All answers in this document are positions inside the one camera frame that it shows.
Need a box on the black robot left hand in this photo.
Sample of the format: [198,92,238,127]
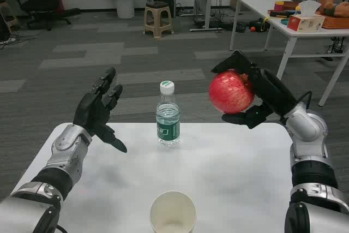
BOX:
[73,67,128,154]

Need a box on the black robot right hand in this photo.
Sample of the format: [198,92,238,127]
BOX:
[210,50,299,129]

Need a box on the red apple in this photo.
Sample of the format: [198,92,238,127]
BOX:
[209,70,256,115]

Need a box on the red white tissue box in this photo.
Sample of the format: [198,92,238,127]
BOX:
[287,0,326,33]

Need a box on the black red tool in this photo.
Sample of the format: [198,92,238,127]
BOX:
[268,10,291,18]

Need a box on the clear water bottle green label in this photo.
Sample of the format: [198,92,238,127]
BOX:
[155,80,181,146]

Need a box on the white table with legs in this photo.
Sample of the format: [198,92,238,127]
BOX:
[230,0,349,107]

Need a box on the orange tray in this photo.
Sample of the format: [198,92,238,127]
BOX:
[321,14,349,29]

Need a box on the brown plush toy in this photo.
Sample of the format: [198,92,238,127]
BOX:
[316,0,349,17]

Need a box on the beige plastic stool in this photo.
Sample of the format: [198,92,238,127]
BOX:
[143,1,175,38]

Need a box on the white paper cup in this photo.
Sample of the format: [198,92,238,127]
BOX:
[149,190,197,233]

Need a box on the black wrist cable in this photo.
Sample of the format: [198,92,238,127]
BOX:
[296,90,313,109]

